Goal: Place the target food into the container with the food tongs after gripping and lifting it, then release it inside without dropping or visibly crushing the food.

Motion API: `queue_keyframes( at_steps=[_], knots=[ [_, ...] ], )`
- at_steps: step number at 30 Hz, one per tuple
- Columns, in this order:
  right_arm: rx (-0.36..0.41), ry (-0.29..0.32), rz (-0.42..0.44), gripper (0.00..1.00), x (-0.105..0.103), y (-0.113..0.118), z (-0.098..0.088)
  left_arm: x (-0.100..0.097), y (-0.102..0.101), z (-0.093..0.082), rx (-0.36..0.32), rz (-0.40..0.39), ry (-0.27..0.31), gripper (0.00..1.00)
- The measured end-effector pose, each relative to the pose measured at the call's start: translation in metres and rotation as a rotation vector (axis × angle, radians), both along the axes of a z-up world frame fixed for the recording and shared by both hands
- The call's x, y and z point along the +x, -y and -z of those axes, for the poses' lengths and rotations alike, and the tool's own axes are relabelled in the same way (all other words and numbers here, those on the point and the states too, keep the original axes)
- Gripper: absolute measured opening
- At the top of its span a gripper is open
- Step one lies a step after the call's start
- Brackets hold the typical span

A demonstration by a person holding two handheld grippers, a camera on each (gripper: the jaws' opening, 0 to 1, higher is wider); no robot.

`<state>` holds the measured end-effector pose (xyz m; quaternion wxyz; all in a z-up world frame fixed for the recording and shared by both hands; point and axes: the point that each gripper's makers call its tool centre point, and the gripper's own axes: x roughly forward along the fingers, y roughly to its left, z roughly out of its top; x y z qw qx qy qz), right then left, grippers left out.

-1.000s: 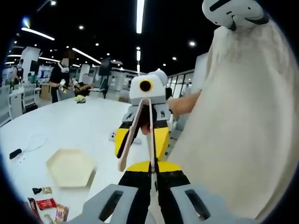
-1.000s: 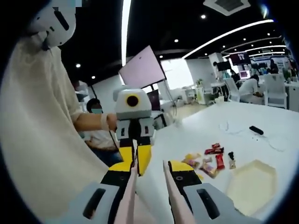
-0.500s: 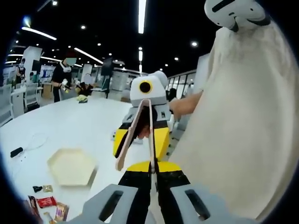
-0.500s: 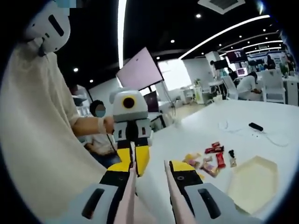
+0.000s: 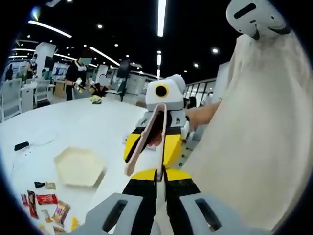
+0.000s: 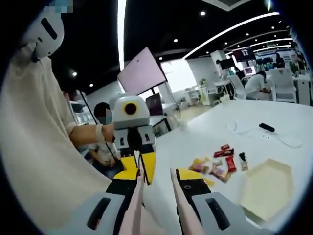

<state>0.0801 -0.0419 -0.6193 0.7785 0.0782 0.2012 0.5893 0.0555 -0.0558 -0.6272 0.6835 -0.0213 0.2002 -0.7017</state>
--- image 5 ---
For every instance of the small black food packet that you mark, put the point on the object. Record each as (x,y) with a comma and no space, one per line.
(39,185)

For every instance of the small beige food packet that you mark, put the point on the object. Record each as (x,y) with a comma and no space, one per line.
(50,185)

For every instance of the operator in beige sleeve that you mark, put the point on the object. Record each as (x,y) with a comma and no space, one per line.
(256,134)

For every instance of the white worn device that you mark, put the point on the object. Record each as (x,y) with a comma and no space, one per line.
(264,24)

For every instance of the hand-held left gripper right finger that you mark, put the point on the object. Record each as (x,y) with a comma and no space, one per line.
(178,210)

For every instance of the dark red food bar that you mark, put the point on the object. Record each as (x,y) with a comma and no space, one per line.
(32,204)

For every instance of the pale pink food tongs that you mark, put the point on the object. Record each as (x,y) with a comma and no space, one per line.
(135,156)

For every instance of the long ceiling light strip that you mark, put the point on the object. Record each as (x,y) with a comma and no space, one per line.
(162,17)
(49,28)
(105,55)

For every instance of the brown wooden cabinet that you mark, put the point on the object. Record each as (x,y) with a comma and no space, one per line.
(60,90)

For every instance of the bright red food bar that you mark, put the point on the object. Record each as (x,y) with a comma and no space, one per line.
(46,198)

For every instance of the purple brown food packet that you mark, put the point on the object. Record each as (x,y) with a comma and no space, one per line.
(61,211)

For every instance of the round ceiling downlights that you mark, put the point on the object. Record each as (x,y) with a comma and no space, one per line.
(99,26)

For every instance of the small red food packet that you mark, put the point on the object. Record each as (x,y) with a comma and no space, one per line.
(24,199)

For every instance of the small white orange food packet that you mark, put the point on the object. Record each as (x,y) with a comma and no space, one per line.
(47,216)

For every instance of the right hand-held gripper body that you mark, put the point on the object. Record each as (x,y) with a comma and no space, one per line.
(176,98)

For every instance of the yellow and blue cloth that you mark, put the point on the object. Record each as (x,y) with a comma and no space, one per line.
(96,100)

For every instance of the black standing monitor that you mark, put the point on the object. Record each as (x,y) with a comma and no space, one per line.
(123,68)

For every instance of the beige hexagonal container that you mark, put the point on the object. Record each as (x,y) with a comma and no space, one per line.
(75,164)

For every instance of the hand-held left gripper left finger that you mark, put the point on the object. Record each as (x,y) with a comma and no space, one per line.
(141,210)

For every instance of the white mesh office chair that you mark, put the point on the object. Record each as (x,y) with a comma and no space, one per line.
(42,89)
(11,98)

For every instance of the black oblong device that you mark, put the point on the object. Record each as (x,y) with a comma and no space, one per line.
(21,146)

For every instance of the yellow food packet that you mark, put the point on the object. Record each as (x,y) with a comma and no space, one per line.
(74,224)

